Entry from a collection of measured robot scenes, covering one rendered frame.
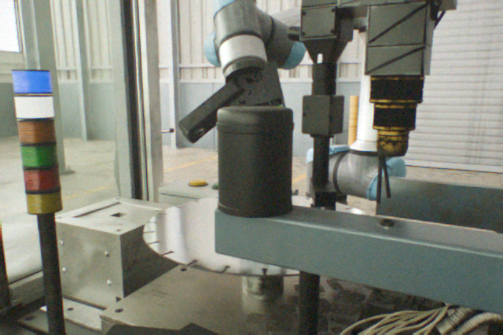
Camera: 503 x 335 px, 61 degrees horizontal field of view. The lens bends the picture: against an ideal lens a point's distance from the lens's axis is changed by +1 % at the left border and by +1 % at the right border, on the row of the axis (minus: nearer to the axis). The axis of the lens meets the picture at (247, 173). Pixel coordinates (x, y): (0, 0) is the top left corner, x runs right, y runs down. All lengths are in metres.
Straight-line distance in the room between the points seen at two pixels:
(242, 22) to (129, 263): 0.44
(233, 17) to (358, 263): 0.51
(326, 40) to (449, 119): 5.91
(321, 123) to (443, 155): 5.95
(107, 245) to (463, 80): 5.92
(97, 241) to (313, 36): 0.48
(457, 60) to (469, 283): 6.15
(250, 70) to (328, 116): 0.19
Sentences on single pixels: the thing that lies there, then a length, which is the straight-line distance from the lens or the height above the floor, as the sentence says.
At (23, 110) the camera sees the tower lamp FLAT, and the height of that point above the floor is 1.11.
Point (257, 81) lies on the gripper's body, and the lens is 0.68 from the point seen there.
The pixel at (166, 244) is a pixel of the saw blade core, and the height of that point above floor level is 0.95.
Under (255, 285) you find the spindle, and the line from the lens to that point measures 0.60.
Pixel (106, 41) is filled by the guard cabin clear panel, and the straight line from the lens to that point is 0.99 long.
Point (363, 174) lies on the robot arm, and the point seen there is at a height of 0.93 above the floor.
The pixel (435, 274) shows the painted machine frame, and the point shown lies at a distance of 0.29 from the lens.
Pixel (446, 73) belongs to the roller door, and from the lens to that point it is 6.40.
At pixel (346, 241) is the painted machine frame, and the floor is 1.04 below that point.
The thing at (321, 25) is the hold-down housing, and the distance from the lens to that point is 0.55.
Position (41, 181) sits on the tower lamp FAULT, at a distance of 0.63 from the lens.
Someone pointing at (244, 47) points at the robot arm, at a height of 1.20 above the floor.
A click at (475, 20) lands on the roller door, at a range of 6.45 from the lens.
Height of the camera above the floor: 1.14
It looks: 12 degrees down
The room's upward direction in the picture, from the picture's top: straight up
